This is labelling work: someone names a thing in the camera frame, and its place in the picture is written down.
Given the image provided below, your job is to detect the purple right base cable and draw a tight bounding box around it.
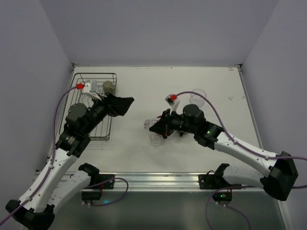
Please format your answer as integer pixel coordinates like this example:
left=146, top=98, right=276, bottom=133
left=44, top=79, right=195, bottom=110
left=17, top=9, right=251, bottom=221
left=203, top=186, right=251, bottom=230

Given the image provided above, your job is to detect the black right controller box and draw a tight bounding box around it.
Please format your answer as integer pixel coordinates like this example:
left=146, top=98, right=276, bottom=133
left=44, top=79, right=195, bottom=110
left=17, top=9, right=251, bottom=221
left=212, top=192, right=233, bottom=206

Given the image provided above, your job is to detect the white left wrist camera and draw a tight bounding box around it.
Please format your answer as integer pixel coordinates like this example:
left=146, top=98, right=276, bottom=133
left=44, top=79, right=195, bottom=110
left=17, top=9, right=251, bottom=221
left=82, top=80, right=101, bottom=100

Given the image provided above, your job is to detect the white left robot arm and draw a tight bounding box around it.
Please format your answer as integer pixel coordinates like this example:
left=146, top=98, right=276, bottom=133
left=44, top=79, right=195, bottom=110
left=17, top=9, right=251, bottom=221
left=5, top=99, right=120, bottom=230

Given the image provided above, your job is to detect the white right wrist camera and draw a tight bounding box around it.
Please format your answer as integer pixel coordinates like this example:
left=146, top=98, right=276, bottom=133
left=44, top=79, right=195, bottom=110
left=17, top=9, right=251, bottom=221
left=165, top=94, right=180, bottom=114

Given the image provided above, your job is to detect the black wire dish rack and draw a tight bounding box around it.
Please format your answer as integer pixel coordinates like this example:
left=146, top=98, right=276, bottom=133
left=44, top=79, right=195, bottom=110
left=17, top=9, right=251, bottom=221
left=57, top=72, right=117, bottom=141

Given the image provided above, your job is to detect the aluminium mounting rail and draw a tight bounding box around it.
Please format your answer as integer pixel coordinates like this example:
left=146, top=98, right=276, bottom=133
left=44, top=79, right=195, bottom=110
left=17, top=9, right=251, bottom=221
left=33, top=171, right=283, bottom=192

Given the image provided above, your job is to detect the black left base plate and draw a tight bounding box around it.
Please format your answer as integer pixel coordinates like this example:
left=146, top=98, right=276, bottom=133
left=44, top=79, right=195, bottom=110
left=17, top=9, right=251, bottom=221
left=93, top=174, right=115, bottom=190

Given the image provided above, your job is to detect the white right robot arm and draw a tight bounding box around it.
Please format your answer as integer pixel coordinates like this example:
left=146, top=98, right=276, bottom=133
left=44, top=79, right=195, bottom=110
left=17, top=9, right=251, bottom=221
left=144, top=94, right=298, bottom=201

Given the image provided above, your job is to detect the clear faceted glass cup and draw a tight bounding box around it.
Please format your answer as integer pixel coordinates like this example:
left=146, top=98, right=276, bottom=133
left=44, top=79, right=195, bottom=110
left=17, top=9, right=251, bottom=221
left=189, top=89, right=207, bottom=108
left=143, top=117, right=161, bottom=130
left=150, top=133, right=164, bottom=147

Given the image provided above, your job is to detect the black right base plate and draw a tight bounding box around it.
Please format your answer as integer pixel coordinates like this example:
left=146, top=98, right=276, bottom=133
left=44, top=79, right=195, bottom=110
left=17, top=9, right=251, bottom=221
left=198, top=174, right=231, bottom=190

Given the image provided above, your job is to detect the black controller box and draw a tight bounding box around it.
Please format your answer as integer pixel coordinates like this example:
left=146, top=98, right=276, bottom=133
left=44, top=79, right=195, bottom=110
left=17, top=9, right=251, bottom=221
left=81, top=192, right=102, bottom=204
left=212, top=192, right=233, bottom=206

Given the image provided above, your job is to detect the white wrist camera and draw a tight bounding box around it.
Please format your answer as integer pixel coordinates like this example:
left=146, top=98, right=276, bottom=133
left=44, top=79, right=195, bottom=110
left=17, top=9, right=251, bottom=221
left=82, top=80, right=101, bottom=100
left=165, top=94, right=180, bottom=114

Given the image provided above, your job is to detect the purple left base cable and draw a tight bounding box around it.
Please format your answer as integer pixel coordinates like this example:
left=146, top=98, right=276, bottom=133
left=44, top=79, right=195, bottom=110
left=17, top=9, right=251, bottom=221
left=83, top=177, right=129, bottom=207

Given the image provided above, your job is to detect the olive green ceramic mug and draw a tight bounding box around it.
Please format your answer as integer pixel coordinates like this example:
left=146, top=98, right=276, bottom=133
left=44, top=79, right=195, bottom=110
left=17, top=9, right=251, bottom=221
left=102, top=80, right=115, bottom=94

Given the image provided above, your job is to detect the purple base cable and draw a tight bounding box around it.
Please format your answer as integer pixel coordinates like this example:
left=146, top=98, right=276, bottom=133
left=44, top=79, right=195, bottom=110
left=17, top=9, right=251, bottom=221
left=203, top=186, right=251, bottom=230
left=83, top=177, right=129, bottom=207

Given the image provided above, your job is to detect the black left controller box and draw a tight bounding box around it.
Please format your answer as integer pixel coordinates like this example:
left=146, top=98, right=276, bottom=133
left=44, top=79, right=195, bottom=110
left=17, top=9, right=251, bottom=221
left=81, top=192, right=102, bottom=204

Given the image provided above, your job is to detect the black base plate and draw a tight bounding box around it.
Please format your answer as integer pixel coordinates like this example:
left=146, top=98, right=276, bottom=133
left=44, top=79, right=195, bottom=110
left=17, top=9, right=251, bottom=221
left=93, top=174, right=115, bottom=190
left=198, top=174, right=231, bottom=190

